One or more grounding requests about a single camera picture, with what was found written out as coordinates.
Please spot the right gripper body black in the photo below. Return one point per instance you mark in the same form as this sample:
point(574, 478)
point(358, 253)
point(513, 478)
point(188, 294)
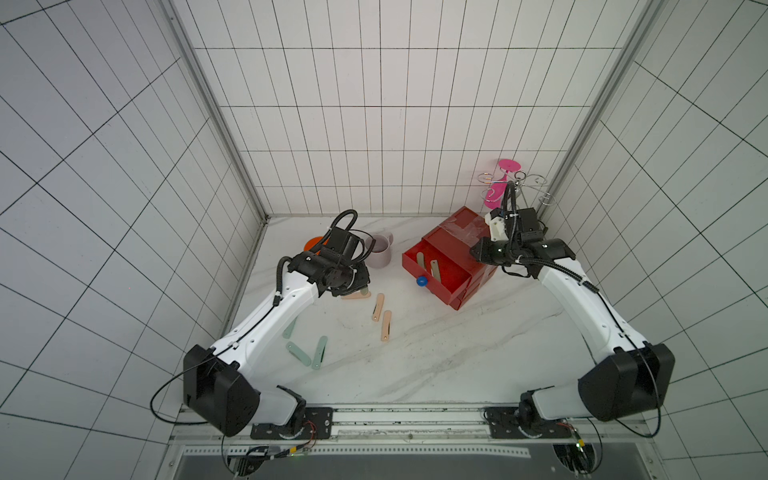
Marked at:
point(486, 252)

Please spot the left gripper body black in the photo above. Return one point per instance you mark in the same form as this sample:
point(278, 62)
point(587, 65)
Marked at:
point(353, 279)

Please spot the mint green knife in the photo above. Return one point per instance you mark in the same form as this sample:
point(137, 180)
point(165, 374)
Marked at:
point(288, 331)
point(320, 350)
point(299, 354)

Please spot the red drawer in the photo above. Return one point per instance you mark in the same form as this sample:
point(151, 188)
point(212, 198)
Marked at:
point(446, 263)

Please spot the olive green knife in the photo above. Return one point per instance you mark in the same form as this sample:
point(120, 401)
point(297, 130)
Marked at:
point(435, 271)
point(421, 261)

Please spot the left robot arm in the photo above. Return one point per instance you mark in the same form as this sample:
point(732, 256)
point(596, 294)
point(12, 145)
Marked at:
point(225, 383)

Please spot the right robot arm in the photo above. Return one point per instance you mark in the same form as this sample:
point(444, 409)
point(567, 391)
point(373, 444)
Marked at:
point(630, 374)

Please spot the red drawer cabinet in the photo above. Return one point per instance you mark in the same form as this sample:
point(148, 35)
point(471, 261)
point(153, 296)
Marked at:
point(467, 226)

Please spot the orange bowl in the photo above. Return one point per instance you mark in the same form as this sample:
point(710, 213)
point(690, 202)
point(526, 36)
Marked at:
point(312, 243)

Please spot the peach knife horizontal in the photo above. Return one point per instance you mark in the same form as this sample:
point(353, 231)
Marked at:
point(363, 294)

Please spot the mauve mug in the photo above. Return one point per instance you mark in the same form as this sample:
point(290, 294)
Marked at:
point(380, 247)

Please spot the peach knife middle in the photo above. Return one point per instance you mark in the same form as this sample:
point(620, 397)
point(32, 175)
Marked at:
point(378, 307)

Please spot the peach knife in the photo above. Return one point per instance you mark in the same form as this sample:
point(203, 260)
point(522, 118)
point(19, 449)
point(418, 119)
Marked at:
point(378, 307)
point(386, 325)

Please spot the pink hourglass stand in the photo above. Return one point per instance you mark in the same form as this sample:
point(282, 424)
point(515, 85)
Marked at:
point(496, 186)

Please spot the peach knife right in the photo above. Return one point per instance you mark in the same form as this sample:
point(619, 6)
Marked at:
point(386, 325)

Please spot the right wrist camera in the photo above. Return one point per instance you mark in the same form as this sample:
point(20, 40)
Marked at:
point(496, 223)

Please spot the silver wire rack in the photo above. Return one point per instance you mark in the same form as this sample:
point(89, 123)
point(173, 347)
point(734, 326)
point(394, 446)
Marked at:
point(533, 189)

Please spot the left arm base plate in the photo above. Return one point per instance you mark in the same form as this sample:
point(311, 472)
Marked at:
point(308, 423)

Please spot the aluminium rail frame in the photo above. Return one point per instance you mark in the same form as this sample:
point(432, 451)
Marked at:
point(413, 441)

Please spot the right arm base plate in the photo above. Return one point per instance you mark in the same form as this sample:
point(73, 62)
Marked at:
point(506, 423)

